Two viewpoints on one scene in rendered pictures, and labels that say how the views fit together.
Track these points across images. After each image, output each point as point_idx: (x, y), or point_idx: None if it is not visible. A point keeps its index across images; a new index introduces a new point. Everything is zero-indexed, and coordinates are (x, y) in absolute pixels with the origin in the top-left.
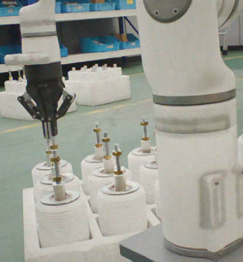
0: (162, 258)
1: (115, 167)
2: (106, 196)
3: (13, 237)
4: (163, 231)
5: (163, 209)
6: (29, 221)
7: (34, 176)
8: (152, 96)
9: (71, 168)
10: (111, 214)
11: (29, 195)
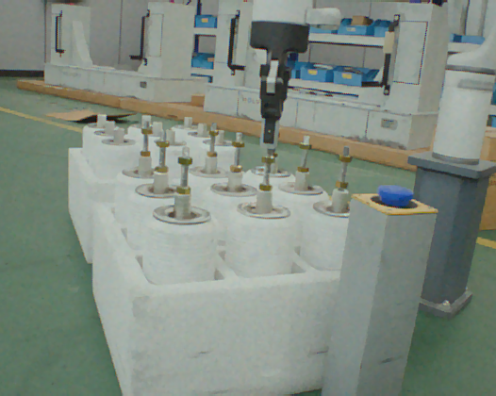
0: (487, 166)
1: (305, 164)
2: (323, 195)
3: None
4: (473, 155)
5: (478, 140)
6: (303, 277)
7: (206, 236)
8: (486, 70)
9: None
10: None
11: (177, 287)
